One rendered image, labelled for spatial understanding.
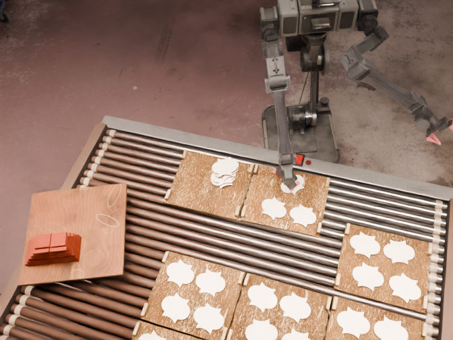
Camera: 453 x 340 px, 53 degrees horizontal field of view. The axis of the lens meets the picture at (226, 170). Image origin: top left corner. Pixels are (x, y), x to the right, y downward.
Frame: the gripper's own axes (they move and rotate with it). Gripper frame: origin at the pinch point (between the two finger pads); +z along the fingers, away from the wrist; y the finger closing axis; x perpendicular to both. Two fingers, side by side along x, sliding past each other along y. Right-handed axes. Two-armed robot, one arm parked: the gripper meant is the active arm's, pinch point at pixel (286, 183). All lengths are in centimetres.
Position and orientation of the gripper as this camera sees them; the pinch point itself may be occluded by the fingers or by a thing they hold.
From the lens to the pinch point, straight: 239.5
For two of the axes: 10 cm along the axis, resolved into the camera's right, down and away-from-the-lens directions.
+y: 5.7, 6.7, -4.8
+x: 8.2, -5.2, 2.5
